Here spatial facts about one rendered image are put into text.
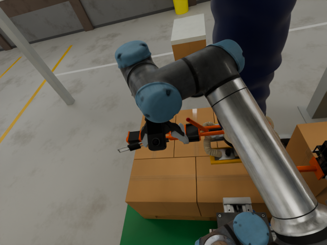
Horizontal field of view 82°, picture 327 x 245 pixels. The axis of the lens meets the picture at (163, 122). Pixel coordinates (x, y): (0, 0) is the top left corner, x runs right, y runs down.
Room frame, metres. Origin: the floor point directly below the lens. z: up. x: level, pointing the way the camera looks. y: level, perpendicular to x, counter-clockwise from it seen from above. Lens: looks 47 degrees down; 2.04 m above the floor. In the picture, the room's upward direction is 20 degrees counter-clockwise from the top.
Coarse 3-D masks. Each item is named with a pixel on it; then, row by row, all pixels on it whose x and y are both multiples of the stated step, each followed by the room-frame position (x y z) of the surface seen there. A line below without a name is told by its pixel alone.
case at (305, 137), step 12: (300, 132) 0.53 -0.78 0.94; (312, 132) 0.50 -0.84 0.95; (324, 132) 0.48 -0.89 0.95; (288, 144) 0.58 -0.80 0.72; (300, 144) 0.49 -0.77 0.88; (312, 144) 0.43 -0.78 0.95; (300, 156) 0.44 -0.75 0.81; (312, 156) 0.37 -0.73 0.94; (312, 180) 0.29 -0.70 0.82; (324, 180) 0.24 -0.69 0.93; (312, 192) 0.24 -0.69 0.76; (324, 192) 0.21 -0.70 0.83; (324, 204) 0.18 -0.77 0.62
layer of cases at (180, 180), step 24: (144, 120) 1.51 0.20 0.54; (216, 120) 1.16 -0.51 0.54; (168, 144) 1.08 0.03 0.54; (192, 144) 0.98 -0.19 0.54; (216, 144) 0.90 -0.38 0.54; (144, 168) 0.92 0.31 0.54; (168, 168) 0.83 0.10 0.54; (192, 168) 0.76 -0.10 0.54; (216, 168) 0.68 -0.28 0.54; (240, 168) 0.61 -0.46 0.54; (144, 192) 0.70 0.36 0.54; (168, 192) 0.63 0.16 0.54; (192, 192) 0.56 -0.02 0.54; (216, 192) 0.50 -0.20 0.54; (240, 192) 0.44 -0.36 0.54; (216, 216) 0.43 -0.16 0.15
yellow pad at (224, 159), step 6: (222, 150) 0.53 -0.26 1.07; (228, 150) 0.50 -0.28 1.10; (210, 156) 0.52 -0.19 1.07; (222, 156) 0.49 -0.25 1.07; (228, 156) 0.48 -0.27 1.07; (234, 156) 0.47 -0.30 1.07; (216, 162) 0.47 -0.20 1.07; (222, 162) 0.46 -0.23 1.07; (228, 162) 0.45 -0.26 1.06; (234, 162) 0.44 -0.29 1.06; (240, 162) 0.43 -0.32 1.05
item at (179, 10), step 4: (176, 0) 5.55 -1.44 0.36; (180, 0) 5.49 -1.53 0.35; (184, 0) 5.49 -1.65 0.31; (176, 4) 5.57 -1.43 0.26; (180, 4) 5.50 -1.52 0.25; (184, 4) 5.49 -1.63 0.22; (176, 8) 5.60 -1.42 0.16; (180, 8) 5.51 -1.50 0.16; (184, 8) 5.49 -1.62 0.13; (176, 12) 5.63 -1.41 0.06; (180, 12) 5.52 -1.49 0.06; (184, 12) 5.50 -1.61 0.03
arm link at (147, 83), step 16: (144, 64) 0.34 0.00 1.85; (176, 64) 0.30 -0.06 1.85; (128, 80) 0.33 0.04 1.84; (144, 80) 0.29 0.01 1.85; (160, 80) 0.27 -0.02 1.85; (176, 80) 0.27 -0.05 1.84; (192, 80) 0.27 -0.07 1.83; (144, 96) 0.25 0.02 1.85; (160, 96) 0.24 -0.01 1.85; (176, 96) 0.24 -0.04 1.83; (144, 112) 0.24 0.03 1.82; (160, 112) 0.23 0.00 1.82; (176, 112) 0.24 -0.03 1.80
